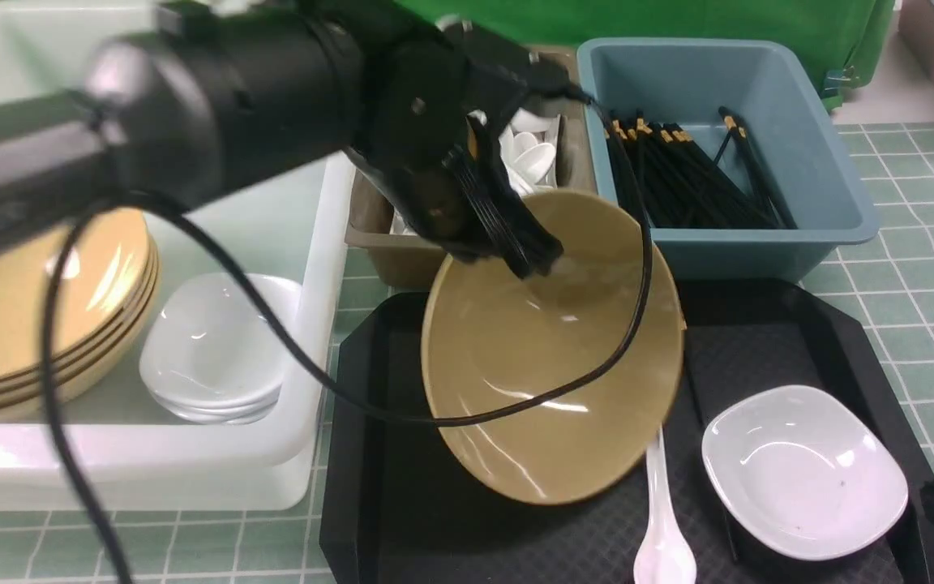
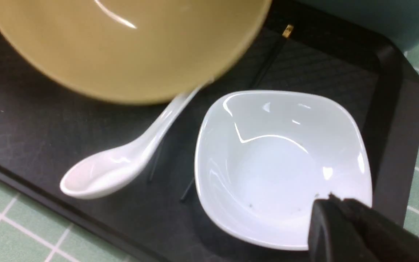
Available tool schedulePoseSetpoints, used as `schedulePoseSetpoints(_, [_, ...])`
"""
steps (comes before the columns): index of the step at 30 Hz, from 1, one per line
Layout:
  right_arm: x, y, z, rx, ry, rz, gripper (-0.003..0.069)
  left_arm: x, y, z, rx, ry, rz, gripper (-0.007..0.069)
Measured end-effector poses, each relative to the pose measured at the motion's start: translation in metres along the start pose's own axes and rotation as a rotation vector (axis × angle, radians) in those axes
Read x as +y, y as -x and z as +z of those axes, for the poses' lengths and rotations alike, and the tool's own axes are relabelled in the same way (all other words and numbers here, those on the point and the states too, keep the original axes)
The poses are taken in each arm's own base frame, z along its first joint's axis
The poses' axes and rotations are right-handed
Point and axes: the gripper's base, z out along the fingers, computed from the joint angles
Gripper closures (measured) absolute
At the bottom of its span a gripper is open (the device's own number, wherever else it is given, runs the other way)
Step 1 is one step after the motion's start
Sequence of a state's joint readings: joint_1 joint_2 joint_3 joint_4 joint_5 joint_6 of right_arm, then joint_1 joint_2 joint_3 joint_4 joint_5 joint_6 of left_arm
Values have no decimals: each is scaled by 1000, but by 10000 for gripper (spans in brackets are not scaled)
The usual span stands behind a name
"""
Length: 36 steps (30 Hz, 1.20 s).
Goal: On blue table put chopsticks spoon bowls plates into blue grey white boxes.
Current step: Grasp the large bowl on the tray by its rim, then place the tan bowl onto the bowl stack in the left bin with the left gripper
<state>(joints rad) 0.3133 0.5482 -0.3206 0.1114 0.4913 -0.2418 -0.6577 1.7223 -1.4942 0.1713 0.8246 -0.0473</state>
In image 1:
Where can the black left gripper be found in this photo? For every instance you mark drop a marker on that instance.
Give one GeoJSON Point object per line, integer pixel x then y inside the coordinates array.
{"type": "Point", "coordinates": [435, 102]}

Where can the yellow noodle bowl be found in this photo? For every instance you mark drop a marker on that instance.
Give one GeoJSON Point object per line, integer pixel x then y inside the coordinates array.
{"type": "Point", "coordinates": [490, 340]}

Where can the white soup spoon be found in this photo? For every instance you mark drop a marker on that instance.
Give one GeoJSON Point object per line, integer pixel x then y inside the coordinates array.
{"type": "Point", "coordinates": [664, 556]}

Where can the white square side dish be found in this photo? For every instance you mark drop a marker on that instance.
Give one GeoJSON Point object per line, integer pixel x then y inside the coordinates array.
{"type": "Point", "coordinates": [802, 474]}

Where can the black chopstick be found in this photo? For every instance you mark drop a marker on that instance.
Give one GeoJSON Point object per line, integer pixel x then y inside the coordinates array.
{"type": "Point", "coordinates": [701, 421]}

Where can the pile of white spoons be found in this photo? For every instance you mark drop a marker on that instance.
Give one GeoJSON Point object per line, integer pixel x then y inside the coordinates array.
{"type": "Point", "coordinates": [528, 147]}

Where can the pile of black chopsticks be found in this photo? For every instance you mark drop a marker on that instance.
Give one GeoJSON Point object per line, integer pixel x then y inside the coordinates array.
{"type": "Point", "coordinates": [662, 174]}

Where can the brown plastic bin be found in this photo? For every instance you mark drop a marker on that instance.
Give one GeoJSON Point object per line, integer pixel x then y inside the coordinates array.
{"type": "Point", "coordinates": [409, 261]}

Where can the blue plastic bin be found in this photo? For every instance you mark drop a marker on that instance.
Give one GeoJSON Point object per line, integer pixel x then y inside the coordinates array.
{"type": "Point", "coordinates": [687, 81]}

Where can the black serving tray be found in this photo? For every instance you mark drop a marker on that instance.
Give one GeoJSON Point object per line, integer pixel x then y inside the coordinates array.
{"type": "Point", "coordinates": [399, 508]}

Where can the stack of white dishes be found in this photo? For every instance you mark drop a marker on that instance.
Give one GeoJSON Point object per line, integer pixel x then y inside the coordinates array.
{"type": "Point", "coordinates": [210, 357]}

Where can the stack of yellow bowls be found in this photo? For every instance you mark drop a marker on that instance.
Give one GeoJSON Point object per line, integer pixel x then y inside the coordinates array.
{"type": "Point", "coordinates": [109, 284]}

